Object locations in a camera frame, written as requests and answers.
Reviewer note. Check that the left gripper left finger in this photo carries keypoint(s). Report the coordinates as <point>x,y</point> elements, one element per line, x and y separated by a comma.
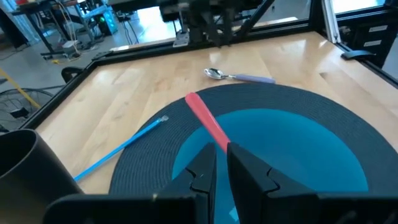
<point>203,174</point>

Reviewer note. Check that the round dark woven placemat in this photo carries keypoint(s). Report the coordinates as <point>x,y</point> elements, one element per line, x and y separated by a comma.
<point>311,96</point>

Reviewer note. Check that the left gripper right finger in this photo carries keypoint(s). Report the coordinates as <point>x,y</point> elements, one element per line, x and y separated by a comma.
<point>248,180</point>

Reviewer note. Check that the white power box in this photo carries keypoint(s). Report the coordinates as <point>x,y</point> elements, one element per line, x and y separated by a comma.
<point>71,46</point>

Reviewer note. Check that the black floor fan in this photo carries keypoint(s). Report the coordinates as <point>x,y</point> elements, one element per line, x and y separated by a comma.
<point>21,105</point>

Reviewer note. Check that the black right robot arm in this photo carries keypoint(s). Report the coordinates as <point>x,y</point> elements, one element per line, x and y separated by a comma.
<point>196,31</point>

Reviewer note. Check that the black table frame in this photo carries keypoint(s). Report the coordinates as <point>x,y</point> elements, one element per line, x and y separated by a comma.
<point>56,99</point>

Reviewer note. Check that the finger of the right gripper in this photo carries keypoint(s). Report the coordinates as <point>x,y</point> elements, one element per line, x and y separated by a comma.
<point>228,28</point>
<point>215,31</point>

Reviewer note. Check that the desk with black legs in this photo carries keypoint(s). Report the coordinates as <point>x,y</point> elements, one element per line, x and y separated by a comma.
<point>40,28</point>

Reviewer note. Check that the silver aluminium post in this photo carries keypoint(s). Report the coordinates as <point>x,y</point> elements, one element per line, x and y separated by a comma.
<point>330,21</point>

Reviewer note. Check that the black cup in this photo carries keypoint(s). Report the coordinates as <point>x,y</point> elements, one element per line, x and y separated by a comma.
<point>28,174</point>

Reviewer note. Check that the computer tower with green light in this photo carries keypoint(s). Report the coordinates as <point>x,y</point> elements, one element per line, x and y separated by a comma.
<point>107,21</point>

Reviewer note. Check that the black drawer cabinet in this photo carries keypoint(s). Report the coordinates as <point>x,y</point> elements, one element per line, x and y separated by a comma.
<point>373,37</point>

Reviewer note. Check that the blue plastic bowl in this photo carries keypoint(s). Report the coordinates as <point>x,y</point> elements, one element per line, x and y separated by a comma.
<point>289,149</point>

